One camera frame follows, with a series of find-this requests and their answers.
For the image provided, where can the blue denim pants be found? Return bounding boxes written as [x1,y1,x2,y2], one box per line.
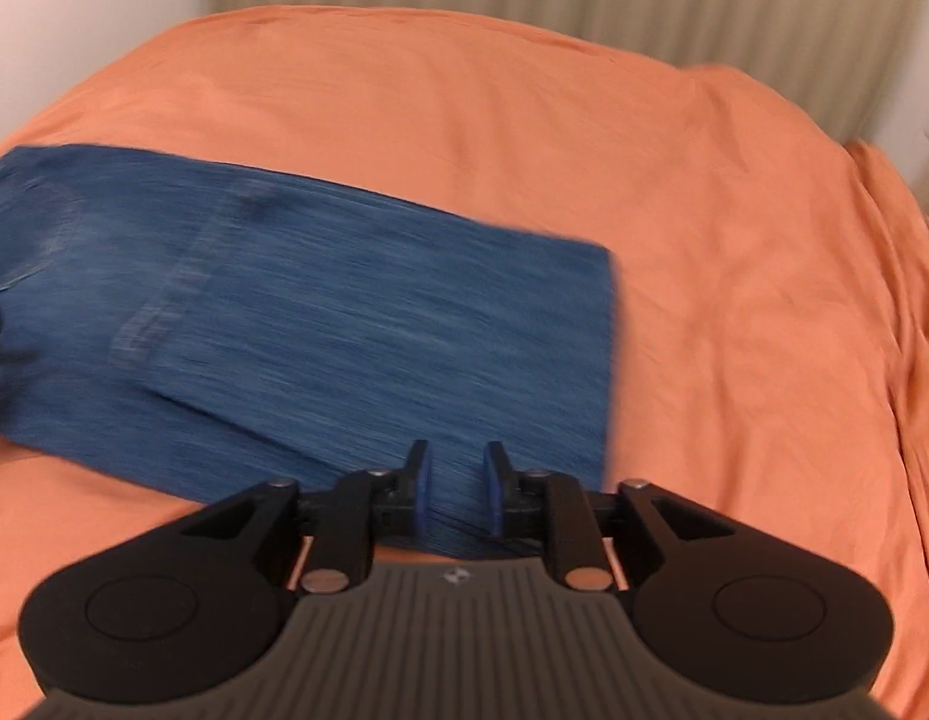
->
[0,144,621,562]

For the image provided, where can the beige pleated curtain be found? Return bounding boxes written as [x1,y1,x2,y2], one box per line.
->
[194,0,929,145]

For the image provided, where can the orange duvet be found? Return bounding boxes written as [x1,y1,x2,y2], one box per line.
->
[845,139,929,616]

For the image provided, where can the orange bed sheet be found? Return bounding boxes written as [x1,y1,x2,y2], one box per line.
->
[0,5,929,695]

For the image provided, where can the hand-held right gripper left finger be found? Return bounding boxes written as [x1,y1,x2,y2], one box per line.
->
[181,440,433,593]

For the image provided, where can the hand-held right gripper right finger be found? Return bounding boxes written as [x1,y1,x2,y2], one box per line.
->
[483,441,739,592]

